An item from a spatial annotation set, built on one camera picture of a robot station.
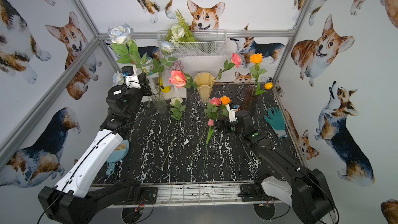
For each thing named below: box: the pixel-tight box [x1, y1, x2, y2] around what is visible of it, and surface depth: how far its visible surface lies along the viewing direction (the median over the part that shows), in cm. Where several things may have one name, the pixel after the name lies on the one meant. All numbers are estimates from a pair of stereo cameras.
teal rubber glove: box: [263, 106, 289, 139], surface depth 100 cm
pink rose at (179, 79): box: [168, 70, 198, 90], surface depth 66 cm
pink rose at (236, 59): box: [214, 52, 243, 81], surface depth 86 cm
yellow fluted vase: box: [193, 72, 216, 108], surface depth 101 cm
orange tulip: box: [255, 81, 274, 96], surface depth 83 cm
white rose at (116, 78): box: [112, 71, 123, 86], surface depth 76 cm
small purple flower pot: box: [167, 59, 185, 73], surface depth 99 cm
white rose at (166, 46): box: [151, 40, 179, 97], surface depth 83 cm
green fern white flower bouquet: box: [164, 8, 198, 48], surface depth 82 cm
